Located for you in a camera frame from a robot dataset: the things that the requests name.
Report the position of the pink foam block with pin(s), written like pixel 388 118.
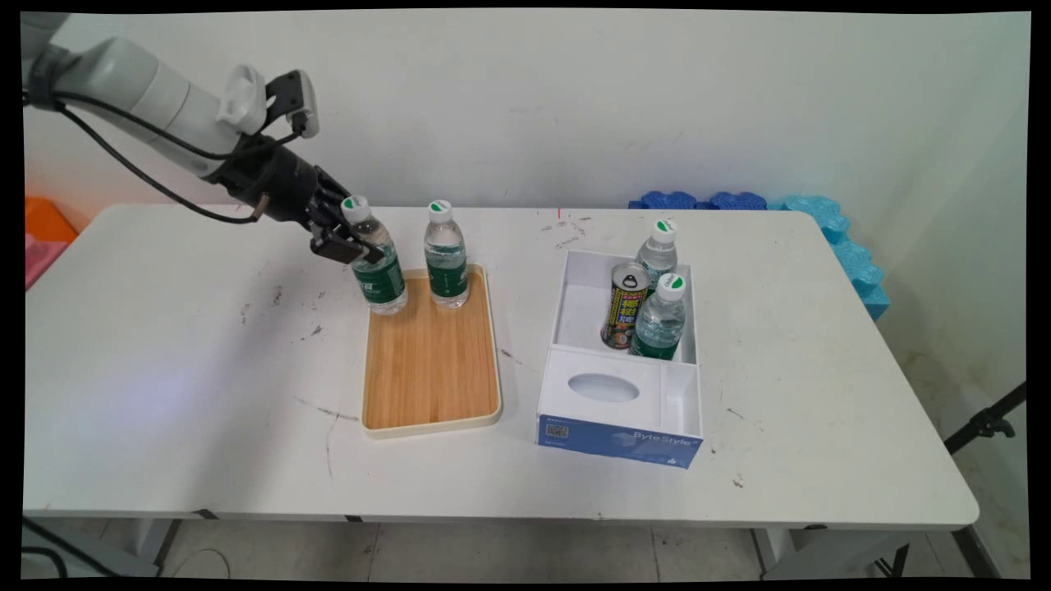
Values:
pixel 39 256

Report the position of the yellow black drink can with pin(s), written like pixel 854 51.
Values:
pixel 624 308

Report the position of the water bottle green label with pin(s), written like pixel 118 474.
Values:
pixel 379 275
pixel 658 250
pixel 659 324
pixel 447 267

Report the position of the white metal table leg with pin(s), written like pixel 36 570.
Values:
pixel 821 552

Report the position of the light blue foam mat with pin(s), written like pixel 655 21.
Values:
pixel 854 258

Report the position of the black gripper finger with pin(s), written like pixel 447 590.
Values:
pixel 337 197
pixel 341 246

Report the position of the white blue cardboard box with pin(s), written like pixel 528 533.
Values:
pixel 612 427

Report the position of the grey metal table leg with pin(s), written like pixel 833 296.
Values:
pixel 156 542

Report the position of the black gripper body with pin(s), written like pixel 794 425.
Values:
pixel 275 185

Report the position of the black tripod leg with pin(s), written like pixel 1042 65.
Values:
pixel 985 423

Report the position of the dark blue foam mat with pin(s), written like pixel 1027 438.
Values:
pixel 737 200
pixel 667 199

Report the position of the wooden tray cream rim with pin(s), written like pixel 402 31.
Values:
pixel 427 369

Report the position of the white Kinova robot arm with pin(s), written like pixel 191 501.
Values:
pixel 139 90

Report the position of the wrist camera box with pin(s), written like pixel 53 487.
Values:
pixel 294 98

